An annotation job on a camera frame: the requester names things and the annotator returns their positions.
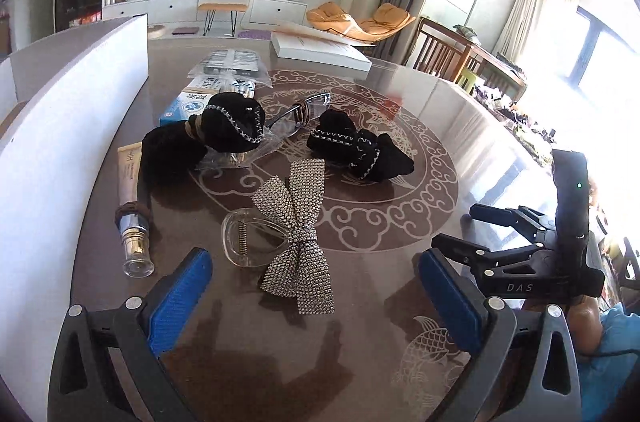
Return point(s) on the flat white box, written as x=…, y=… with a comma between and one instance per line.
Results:
x=319, y=51

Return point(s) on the cosmetic tube with silver cap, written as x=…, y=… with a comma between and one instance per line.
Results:
x=133, y=216

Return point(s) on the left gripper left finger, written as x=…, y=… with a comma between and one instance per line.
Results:
x=84, y=385

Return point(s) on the phone case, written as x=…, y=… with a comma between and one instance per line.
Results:
x=237, y=64

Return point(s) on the white tv cabinet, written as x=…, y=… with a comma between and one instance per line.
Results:
x=258, y=13

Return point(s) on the wooden dining chair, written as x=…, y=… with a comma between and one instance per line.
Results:
x=438, y=51

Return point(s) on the blue white nail cream box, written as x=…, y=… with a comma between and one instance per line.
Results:
x=193, y=99

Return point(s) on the rhinestone bow hair clip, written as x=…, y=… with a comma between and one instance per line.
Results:
x=279, y=235

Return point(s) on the clear frame glasses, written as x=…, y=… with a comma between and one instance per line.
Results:
x=276, y=131

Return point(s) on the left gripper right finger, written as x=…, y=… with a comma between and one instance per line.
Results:
x=522, y=364

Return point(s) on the wooden bench stool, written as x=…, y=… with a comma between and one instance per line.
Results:
x=212, y=8

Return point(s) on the orange lounge chair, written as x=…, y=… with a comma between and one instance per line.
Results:
x=385, y=22

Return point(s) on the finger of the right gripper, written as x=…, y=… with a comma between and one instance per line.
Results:
x=507, y=265
x=533, y=225

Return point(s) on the large white cardboard box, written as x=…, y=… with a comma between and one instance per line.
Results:
x=77, y=86

